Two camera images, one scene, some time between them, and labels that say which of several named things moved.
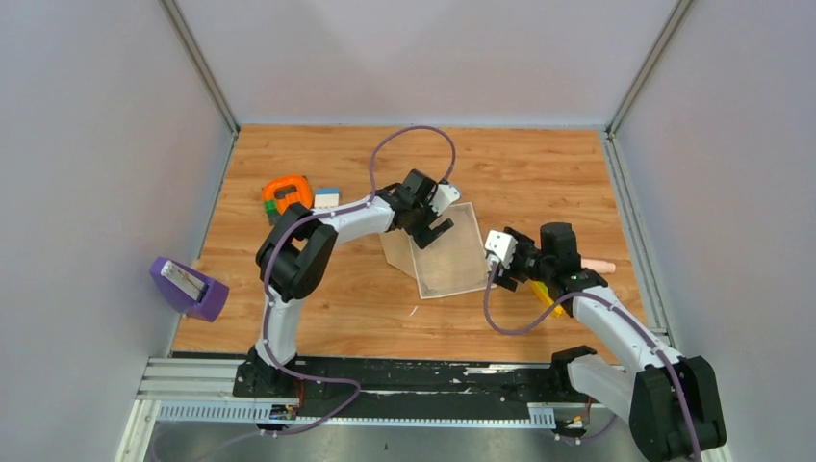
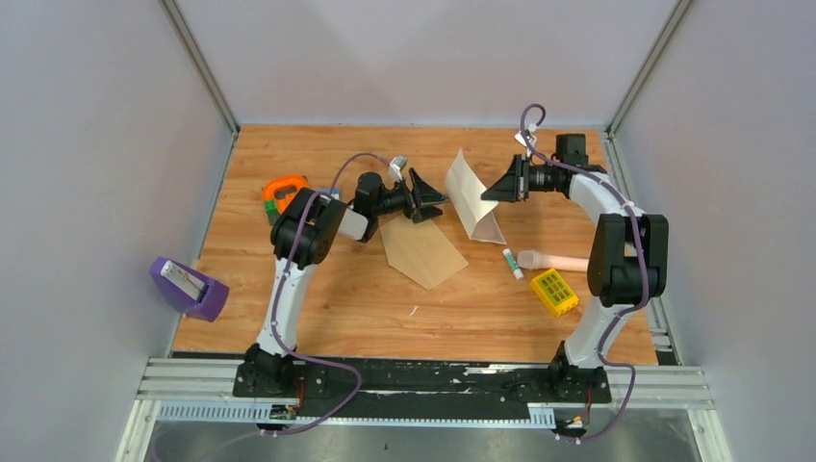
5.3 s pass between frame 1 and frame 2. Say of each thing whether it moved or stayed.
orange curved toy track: stayed
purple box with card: stayed
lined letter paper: moved
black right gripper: moved
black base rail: stayed
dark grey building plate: stayed
